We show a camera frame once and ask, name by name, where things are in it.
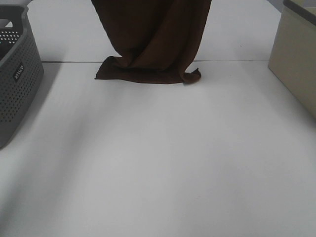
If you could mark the brown towel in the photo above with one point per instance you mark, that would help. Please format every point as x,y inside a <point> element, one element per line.
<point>155,40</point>

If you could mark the grey perforated plastic basket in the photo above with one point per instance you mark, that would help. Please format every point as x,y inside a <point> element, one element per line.
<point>21,69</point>

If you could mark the beige storage box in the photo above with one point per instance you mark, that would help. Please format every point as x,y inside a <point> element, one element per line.
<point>293,55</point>

